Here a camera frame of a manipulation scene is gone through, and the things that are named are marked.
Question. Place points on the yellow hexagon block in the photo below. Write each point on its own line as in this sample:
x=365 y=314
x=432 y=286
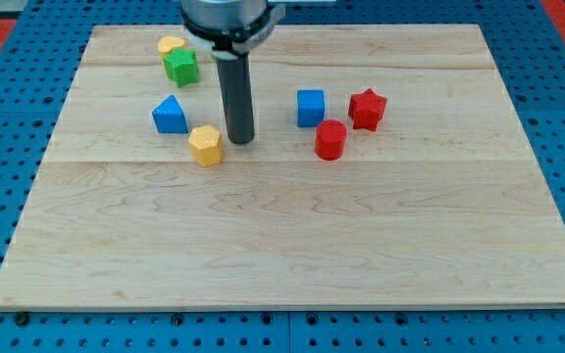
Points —
x=206 y=145

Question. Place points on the blue triangle block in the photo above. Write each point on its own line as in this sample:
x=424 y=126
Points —
x=169 y=117

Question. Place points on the light wooden board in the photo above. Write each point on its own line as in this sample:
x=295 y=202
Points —
x=443 y=207

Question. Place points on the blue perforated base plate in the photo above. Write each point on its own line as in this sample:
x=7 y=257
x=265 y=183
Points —
x=38 y=61

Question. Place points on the green star block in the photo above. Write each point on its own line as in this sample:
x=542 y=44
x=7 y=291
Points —
x=181 y=66

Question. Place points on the blue cube block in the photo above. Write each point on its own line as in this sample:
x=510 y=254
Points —
x=311 y=107

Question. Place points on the red star block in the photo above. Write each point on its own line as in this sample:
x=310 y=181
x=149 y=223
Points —
x=367 y=109

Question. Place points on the red cylinder block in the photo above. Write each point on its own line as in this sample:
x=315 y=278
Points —
x=330 y=139

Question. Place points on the yellow heart block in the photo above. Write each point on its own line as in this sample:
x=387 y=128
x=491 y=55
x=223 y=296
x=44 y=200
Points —
x=167 y=44

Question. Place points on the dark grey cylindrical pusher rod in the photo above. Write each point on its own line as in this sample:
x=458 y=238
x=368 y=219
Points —
x=235 y=84

